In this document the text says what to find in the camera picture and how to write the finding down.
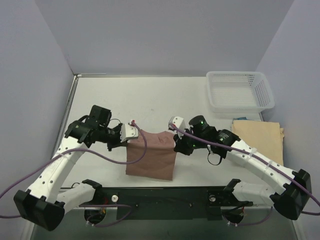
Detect pink graphic t shirt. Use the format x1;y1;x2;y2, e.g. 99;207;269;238
125;131;177;181

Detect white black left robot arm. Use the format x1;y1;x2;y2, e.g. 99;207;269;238
13;105;134;231

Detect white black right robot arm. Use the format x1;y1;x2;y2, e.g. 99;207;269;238
168;115;312;220

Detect folded light blue cloth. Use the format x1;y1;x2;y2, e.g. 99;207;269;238
233;117;248;121

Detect white perforated plastic basket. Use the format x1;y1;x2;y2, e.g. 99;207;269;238
206;71;275;114

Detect folded cream t shirt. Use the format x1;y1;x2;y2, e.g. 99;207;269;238
231;119;285;165

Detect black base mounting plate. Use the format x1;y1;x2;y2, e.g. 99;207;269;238
87;186;253;221

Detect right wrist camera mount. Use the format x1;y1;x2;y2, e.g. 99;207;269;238
168;116;187;131

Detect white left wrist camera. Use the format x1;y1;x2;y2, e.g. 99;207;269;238
120;123;139;143

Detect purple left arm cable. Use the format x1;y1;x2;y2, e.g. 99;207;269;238
0;122;148;228

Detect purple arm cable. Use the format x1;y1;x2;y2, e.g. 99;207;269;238
169;124;320;227
0;122;148;228

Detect aluminium table edge rail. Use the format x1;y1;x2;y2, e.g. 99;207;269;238
23;73;107;240

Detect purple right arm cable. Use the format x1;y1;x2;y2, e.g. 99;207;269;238
169;124;320;227

